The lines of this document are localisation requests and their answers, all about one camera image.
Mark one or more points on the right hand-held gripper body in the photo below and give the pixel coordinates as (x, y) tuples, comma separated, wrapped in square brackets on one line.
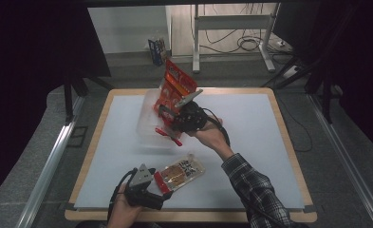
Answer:
[(192, 117)]

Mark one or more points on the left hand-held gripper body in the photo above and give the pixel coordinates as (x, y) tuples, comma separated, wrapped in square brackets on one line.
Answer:
[(141, 190)]

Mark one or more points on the clear plastic container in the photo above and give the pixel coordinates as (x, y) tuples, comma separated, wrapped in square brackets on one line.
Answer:
[(147, 126)]

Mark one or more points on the large red snack packet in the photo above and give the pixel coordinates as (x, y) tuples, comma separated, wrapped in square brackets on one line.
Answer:
[(174, 85)]

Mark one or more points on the clear packet with brown snack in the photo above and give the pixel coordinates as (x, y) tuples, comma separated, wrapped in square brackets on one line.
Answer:
[(182, 172)]

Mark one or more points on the person's right hand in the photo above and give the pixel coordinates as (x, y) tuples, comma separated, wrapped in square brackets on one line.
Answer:
[(214, 136)]

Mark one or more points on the person's left hand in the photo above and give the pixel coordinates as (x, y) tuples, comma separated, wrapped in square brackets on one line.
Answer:
[(121, 212)]

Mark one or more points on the blue carton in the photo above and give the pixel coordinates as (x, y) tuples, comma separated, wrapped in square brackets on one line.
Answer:
[(158, 50)]

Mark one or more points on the black floor socket plate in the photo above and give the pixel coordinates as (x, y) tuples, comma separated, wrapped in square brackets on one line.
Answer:
[(77, 136)]

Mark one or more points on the black tripod stand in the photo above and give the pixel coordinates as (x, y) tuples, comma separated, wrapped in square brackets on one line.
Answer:
[(326, 101), (68, 101)]

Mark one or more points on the white metal stand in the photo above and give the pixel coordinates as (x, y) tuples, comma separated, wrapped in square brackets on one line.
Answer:
[(231, 22)]

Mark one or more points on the white power strip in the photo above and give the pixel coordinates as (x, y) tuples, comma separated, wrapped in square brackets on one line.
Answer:
[(290, 72)]

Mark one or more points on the dark curtain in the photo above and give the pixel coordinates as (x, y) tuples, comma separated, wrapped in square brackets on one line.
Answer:
[(358, 63), (26, 79)]

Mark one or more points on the aluminium rail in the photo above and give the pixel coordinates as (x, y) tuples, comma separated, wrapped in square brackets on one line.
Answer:
[(48, 171), (348, 164)]

